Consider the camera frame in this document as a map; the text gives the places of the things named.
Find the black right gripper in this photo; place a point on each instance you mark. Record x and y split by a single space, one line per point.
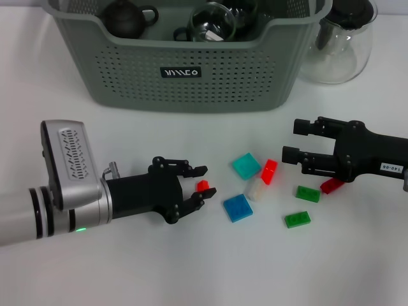
366 153

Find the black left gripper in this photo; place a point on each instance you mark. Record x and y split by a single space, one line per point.
143 197

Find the small red sloped brick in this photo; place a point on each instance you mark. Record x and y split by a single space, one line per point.
202 185

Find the orange-red long toy brick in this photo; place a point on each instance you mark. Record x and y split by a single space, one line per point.
269 172

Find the blue square toy brick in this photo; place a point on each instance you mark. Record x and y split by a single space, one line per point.
238 208

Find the teal square toy brick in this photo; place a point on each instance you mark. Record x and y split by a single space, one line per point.
246 166

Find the green toy brick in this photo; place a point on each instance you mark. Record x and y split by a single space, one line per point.
307 193
298 220

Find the glass teacup black sleeve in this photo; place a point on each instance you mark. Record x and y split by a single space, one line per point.
247 12
212 19

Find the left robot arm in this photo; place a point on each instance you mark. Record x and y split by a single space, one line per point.
19 216

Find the grey-green perforated storage bin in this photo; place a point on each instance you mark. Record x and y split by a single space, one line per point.
191 92

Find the dark red toy brick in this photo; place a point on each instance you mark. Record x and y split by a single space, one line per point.
331 185

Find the glass carafe black lid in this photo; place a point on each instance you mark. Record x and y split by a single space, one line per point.
334 63

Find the black clay teapot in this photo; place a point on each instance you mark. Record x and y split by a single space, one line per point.
122 20

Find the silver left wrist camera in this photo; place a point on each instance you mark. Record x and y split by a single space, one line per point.
70 165

